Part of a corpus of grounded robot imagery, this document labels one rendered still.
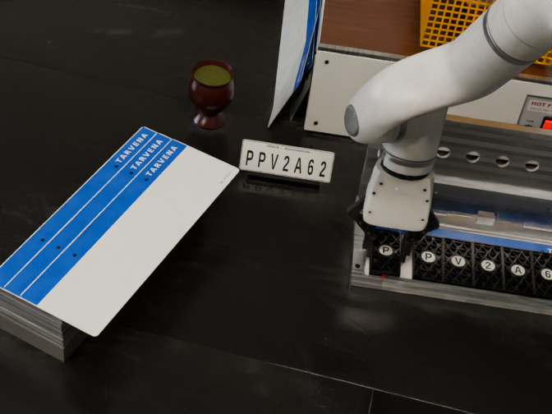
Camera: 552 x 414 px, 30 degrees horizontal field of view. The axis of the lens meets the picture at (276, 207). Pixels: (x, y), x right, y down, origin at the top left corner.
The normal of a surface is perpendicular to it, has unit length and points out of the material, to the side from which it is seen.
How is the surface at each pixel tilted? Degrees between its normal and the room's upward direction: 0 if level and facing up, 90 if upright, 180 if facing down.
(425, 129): 78
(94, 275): 0
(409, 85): 47
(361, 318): 0
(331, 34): 0
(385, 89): 54
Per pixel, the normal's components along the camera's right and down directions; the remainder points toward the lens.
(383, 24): 0.11, -0.70
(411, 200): -0.07, 0.54
